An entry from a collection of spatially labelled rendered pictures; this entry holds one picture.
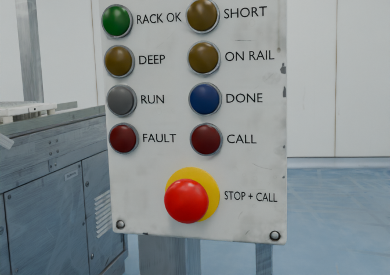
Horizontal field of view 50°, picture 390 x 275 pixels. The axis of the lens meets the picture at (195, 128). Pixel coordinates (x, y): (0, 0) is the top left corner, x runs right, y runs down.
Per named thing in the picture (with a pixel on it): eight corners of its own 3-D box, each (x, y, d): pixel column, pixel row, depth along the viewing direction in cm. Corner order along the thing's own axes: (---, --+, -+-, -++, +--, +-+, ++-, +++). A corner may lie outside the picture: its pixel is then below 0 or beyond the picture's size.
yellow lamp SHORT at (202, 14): (217, 30, 35) (216, -4, 35) (186, 32, 36) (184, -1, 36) (219, 31, 36) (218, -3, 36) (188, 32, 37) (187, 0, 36)
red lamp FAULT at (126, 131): (135, 154, 39) (134, 125, 38) (108, 153, 40) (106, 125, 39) (138, 152, 40) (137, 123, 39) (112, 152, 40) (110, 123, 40)
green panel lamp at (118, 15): (129, 35, 37) (127, 3, 37) (101, 36, 38) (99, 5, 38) (133, 36, 38) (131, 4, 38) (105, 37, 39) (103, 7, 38)
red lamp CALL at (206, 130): (220, 156, 37) (219, 125, 36) (190, 155, 37) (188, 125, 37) (221, 154, 37) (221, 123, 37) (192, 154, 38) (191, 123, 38)
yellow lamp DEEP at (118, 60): (131, 76, 38) (129, 44, 37) (103, 76, 38) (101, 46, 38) (134, 75, 39) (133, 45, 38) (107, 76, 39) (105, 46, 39)
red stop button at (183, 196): (206, 228, 36) (205, 182, 35) (162, 225, 37) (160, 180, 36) (217, 210, 40) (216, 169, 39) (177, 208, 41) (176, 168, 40)
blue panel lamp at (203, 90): (219, 115, 36) (218, 83, 36) (188, 115, 37) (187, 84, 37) (221, 114, 37) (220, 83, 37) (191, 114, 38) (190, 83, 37)
